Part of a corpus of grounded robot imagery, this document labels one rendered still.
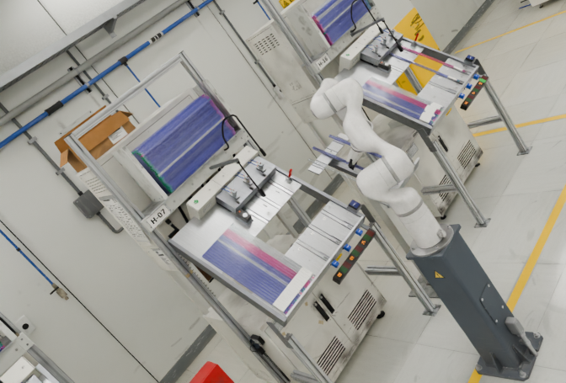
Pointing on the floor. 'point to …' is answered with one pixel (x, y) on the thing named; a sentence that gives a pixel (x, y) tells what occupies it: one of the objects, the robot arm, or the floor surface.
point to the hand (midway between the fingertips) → (352, 164)
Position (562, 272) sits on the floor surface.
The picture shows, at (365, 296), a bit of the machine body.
